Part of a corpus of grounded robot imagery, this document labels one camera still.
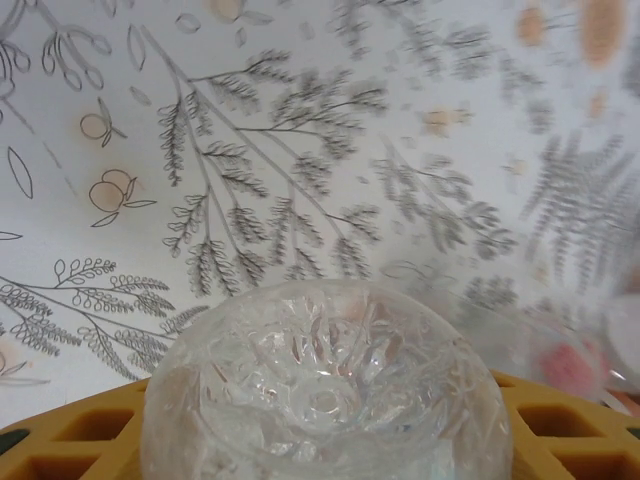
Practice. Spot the Pocari Sweat plastic bottle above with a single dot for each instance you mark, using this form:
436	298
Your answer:
325	390

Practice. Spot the clear bottle red cap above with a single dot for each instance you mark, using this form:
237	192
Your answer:
565	365

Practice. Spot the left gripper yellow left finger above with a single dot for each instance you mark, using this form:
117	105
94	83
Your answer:
75	440

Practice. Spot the floral table cloth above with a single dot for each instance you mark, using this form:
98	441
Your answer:
300	150

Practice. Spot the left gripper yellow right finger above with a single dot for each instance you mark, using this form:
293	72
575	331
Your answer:
575	440

